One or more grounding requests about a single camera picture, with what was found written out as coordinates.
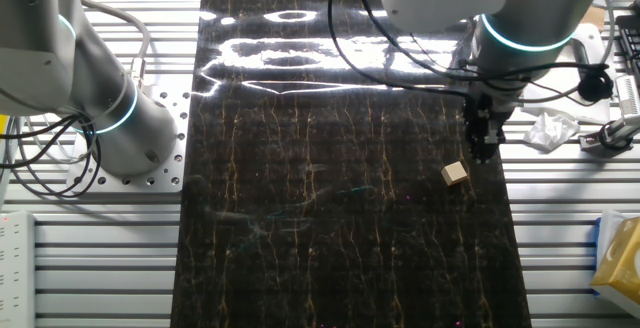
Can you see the grey camera stand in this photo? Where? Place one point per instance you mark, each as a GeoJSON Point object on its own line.
{"type": "Point", "coordinates": [590, 142]}

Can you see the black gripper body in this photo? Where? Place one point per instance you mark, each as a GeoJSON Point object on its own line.
{"type": "Point", "coordinates": [482, 110]}

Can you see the small wooden block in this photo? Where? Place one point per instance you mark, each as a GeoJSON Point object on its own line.
{"type": "Point", "coordinates": [454, 173]}

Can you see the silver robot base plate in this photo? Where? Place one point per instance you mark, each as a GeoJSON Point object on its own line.
{"type": "Point", "coordinates": [170, 168]}

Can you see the black marble pattern mat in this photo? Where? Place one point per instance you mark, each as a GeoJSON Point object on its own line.
{"type": "Point", "coordinates": [325, 243]}

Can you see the yellow plastic piece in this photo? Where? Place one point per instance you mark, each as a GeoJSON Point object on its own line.
{"type": "Point", "coordinates": [3, 125]}

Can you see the crumpled white tissue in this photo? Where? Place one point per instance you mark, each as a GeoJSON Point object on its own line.
{"type": "Point", "coordinates": [550, 130]}

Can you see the yellow tissue box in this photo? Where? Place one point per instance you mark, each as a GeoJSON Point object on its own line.
{"type": "Point", "coordinates": [622, 263]}

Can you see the white power strip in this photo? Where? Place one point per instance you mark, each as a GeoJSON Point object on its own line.
{"type": "Point", "coordinates": [17, 268]}

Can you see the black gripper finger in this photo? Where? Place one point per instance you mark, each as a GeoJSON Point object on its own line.
{"type": "Point", "coordinates": [475, 143]}
{"type": "Point", "coordinates": [491, 142]}

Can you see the ribbed silver camera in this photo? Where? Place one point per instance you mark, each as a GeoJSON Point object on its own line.
{"type": "Point", "coordinates": [629, 95]}

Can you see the black keyboard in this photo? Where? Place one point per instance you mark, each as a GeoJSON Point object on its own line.
{"type": "Point", "coordinates": [631, 43]}

